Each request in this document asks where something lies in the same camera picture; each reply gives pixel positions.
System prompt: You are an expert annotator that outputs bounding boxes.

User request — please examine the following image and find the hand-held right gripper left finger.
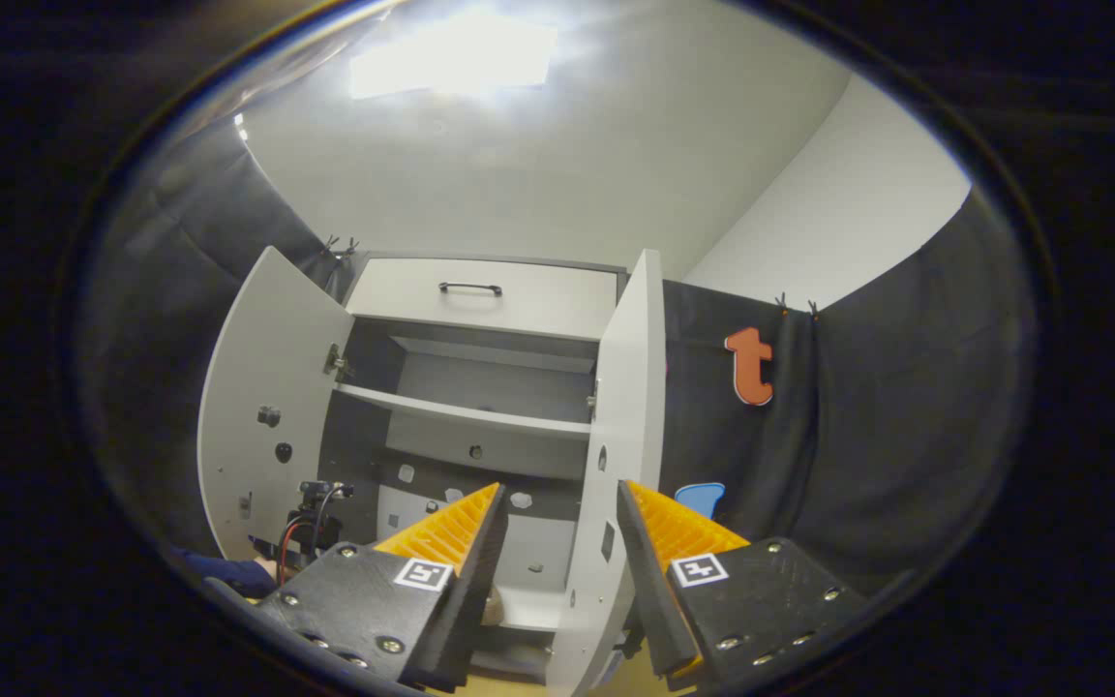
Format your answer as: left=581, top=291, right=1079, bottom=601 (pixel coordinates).
left=257, top=482, right=511, bottom=693

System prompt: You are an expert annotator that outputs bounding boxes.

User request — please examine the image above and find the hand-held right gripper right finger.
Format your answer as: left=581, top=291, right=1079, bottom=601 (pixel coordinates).
left=616, top=479, right=874, bottom=690

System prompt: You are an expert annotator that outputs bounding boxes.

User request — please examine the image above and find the white shoe cabinet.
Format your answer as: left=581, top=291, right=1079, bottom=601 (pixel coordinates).
left=197, top=246, right=667, bottom=697

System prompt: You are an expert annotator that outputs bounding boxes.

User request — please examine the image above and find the white door with camera sticker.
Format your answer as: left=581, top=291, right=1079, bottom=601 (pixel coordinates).
left=197, top=246, right=356, bottom=563

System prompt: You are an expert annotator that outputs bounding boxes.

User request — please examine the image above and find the white door with headphone sticker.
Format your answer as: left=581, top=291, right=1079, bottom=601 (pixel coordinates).
left=546, top=250, right=667, bottom=697

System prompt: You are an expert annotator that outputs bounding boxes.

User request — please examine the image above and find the white cabinet bottom board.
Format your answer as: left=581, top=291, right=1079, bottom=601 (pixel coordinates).
left=495, top=581, right=578, bottom=633

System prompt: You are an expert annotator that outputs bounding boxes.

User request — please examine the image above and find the white cabinet shelf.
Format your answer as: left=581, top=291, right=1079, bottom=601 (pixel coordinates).
left=335, top=382, right=596, bottom=442

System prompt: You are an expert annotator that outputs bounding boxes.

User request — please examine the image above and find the white cabinet drawer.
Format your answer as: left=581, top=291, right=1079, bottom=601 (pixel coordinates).
left=345, top=257, right=622, bottom=343

